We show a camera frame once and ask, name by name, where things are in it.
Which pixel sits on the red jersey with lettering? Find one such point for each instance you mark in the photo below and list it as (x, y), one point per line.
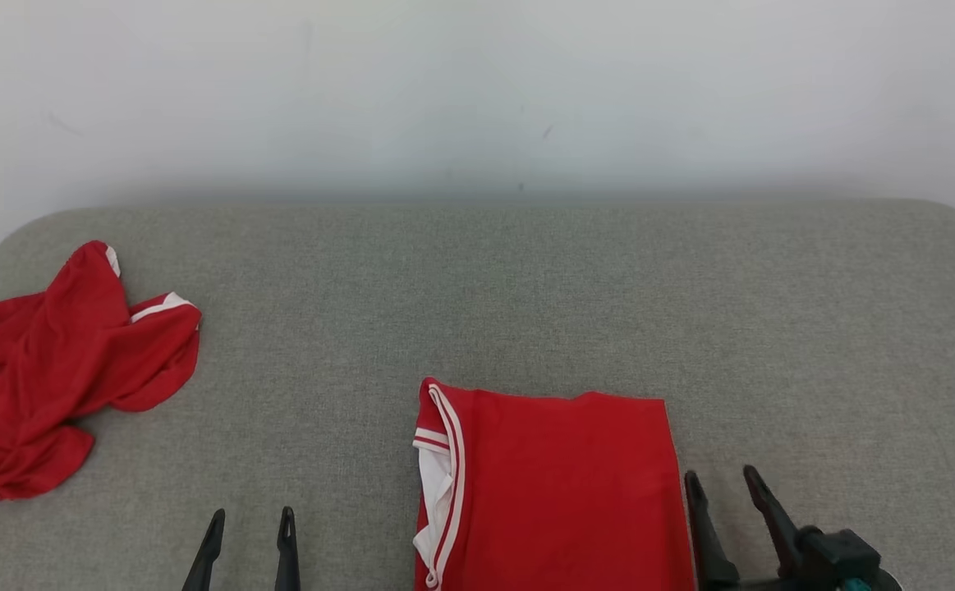
(559, 492)

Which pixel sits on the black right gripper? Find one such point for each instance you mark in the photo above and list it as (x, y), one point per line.
(756, 586)

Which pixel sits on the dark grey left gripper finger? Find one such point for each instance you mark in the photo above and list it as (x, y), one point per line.
(286, 558)
(206, 558)

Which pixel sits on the red white shirt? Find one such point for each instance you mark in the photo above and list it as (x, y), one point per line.
(50, 377)

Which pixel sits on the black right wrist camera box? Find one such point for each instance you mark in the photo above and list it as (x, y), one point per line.
(838, 554)

